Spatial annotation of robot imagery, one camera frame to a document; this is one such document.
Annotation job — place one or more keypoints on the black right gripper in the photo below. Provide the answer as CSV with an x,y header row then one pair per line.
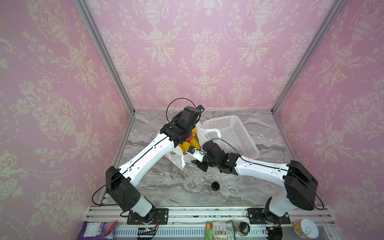
x,y
202,159

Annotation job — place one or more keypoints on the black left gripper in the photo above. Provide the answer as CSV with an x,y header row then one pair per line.
x,y
176,117

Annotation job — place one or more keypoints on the white plastic bag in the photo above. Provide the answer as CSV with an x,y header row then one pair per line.
x,y
179,156

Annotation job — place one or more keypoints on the long yellow toy fruit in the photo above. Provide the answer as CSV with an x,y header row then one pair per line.
x,y
184,146

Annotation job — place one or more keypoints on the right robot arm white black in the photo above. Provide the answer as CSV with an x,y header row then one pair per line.
x,y
299,185

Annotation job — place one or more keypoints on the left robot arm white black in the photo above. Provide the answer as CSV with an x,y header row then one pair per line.
x,y
121,182

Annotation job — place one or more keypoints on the red toy apple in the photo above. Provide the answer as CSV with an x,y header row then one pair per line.
x,y
189,139

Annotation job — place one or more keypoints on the small black cylinder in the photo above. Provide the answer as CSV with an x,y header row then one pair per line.
x,y
215,187

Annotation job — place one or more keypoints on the white perforated plastic basket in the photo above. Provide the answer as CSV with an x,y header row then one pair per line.
x,y
234,136

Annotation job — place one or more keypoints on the green snack packet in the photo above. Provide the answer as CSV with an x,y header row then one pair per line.
x,y
220,230

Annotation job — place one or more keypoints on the dark lidded jar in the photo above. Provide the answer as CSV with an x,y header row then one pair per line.
x,y
242,228

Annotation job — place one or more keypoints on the yellow tin can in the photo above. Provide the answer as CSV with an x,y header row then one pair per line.
x,y
306,229

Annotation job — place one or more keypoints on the purple snack packet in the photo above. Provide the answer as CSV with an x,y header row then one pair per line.
x,y
97,231

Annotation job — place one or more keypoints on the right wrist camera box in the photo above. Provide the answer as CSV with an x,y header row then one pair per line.
x,y
196,154

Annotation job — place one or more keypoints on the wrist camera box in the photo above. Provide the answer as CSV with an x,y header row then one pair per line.
x,y
200,108
196,154

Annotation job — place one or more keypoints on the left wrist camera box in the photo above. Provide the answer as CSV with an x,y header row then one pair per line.
x,y
200,108

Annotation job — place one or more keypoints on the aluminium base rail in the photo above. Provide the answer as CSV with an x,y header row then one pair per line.
x,y
189,223

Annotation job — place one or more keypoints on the silver left corner post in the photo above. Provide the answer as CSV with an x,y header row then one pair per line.
x,y
101,46

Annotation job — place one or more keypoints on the silver corner post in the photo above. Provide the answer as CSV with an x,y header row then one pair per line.
x,y
101,46
320,33

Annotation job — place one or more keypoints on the silver right corner post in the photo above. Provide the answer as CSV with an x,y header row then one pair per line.
x,y
320,33

